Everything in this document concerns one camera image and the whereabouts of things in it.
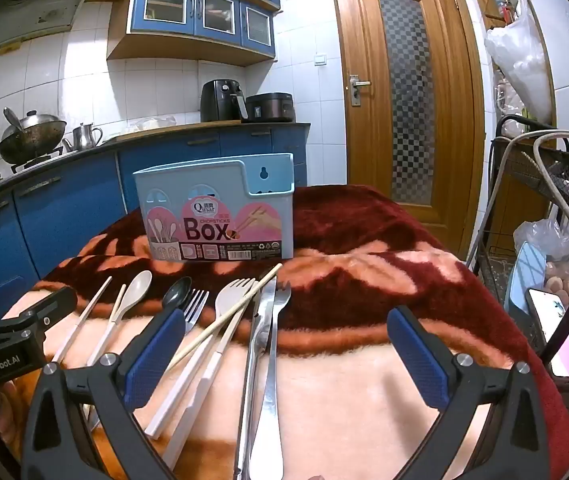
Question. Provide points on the gas stove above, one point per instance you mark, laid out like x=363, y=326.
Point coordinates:
x=39, y=162

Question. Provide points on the large metal fork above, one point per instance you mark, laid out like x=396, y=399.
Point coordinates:
x=272, y=410

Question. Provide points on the small metal fork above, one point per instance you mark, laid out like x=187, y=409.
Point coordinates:
x=195, y=310

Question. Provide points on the light blue plastic lid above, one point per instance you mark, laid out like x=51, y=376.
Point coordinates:
x=524, y=280

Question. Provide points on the metal wok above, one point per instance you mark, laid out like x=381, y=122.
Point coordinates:
x=34, y=140

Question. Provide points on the clear plastic bag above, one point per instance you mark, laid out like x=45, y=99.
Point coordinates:
x=152, y=124

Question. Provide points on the blue base cabinets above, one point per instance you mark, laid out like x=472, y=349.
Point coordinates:
x=64, y=210

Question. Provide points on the white plastic fork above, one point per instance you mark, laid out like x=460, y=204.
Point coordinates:
x=233, y=305

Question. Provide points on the metal ladle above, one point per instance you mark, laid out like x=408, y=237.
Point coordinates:
x=10, y=116

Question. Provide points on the dark plastic spoon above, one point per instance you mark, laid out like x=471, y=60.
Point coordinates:
x=177, y=292

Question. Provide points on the blue wall cabinet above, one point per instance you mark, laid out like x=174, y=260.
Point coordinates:
x=164, y=5

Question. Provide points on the light blue plastic utensil box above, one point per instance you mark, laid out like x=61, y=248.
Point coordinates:
x=214, y=195

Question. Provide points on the metal kettle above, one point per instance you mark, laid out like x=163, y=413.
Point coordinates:
x=84, y=137

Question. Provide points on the dark rice cooker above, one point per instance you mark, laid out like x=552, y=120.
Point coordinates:
x=269, y=107

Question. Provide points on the red floral blanket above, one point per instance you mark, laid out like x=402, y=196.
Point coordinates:
x=364, y=240

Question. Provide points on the wooden door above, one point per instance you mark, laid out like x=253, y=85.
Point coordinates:
x=364, y=160

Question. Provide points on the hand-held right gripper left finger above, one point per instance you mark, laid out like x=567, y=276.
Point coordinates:
x=157, y=355

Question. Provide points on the wooden chopstick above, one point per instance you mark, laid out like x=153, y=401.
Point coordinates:
x=244, y=300

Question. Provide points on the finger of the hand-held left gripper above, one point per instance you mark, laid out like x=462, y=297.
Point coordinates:
x=57, y=302

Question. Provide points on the white hanging plastic bag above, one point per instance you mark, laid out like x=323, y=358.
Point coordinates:
x=524, y=70

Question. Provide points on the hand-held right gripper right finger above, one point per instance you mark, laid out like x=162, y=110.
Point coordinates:
x=417, y=360

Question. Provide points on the smartphone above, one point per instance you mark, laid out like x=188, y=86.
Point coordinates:
x=564, y=340

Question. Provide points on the black air fryer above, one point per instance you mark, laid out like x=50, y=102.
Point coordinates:
x=217, y=100

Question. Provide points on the white flat plastic stick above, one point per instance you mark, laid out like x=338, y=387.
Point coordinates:
x=184, y=385

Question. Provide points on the white wall switch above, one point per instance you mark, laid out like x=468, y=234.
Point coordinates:
x=321, y=59

